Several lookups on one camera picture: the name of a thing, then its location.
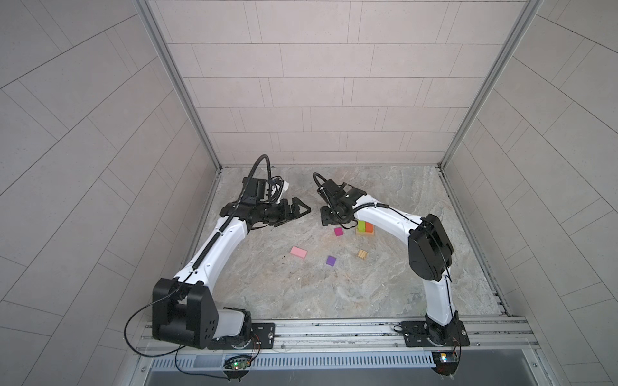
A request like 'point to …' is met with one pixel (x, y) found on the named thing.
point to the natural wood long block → (360, 233)
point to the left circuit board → (237, 363)
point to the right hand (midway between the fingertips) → (326, 219)
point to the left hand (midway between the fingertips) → (306, 210)
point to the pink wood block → (298, 252)
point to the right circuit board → (445, 357)
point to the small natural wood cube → (362, 253)
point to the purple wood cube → (331, 260)
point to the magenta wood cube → (338, 232)
